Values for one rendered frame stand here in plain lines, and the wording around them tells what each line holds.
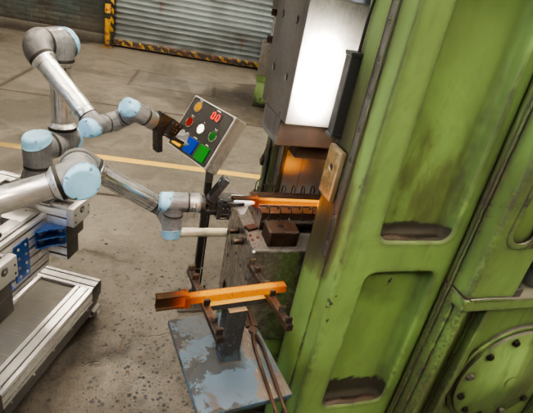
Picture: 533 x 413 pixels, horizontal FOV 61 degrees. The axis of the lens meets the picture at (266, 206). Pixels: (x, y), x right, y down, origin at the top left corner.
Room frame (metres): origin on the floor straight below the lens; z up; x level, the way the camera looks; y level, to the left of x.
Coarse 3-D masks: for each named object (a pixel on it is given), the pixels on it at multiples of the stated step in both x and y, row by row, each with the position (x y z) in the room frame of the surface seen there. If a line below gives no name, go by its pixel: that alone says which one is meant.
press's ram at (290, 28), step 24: (288, 0) 1.65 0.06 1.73; (312, 0) 1.47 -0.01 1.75; (336, 0) 1.50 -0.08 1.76; (288, 24) 1.61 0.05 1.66; (312, 24) 1.47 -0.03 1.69; (336, 24) 1.50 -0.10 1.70; (360, 24) 1.53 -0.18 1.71; (288, 48) 1.57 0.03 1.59; (312, 48) 1.48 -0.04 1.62; (336, 48) 1.51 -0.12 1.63; (288, 72) 1.53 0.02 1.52; (312, 72) 1.49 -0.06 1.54; (336, 72) 1.52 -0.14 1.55; (264, 96) 1.72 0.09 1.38; (288, 96) 1.48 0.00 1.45; (312, 96) 1.49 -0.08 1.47; (288, 120) 1.47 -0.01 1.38; (312, 120) 1.50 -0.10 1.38
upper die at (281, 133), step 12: (264, 108) 1.70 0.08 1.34; (264, 120) 1.67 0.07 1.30; (276, 120) 1.54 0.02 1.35; (276, 132) 1.52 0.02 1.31; (288, 132) 1.53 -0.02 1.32; (300, 132) 1.54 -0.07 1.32; (312, 132) 1.56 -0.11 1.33; (324, 132) 1.57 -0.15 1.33; (276, 144) 1.51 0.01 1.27; (288, 144) 1.53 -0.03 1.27; (300, 144) 1.55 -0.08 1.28; (312, 144) 1.56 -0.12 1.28; (324, 144) 1.58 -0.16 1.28
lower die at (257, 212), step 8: (256, 192) 1.71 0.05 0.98; (264, 192) 1.72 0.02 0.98; (248, 208) 1.67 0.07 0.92; (256, 208) 1.58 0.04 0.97; (264, 208) 1.55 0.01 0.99; (272, 208) 1.56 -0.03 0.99; (288, 208) 1.59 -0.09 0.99; (296, 208) 1.61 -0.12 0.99; (304, 208) 1.62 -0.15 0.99; (256, 216) 1.57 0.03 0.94; (264, 216) 1.52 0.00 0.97; (272, 216) 1.53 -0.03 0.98; (280, 216) 1.54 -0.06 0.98; (288, 216) 1.55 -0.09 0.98; (296, 216) 1.56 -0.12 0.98; (304, 216) 1.58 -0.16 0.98; (312, 216) 1.59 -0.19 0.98; (256, 224) 1.55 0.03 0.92
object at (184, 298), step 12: (216, 288) 1.06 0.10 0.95; (228, 288) 1.07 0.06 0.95; (240, 288) 1.08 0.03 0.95; (252, 288) 1.09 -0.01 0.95; (264, 288) 1.11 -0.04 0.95; (276, 288) 1.12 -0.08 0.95; (156, 300) 0.96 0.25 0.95; (168, 300) 0.97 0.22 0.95; (180, 300) 0.99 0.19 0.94; (192, 300) 1.00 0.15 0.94; (216, 300) 1.03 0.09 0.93
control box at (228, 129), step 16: (192, 112) 2.14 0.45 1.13; (208, 112) 2.08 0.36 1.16; (224, 112) 2.03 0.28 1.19; (192, 128) 2.08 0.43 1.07; (208, 128) 2.02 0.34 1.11; (224, 128) 1.97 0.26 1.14; (240, 128) 2.00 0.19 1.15; (208, 144) 1.95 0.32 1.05; (224, 144) 1.94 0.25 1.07; (192, 160) 1.95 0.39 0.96; (208, 160) 1.89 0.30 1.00; (224, 160) 1.95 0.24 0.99
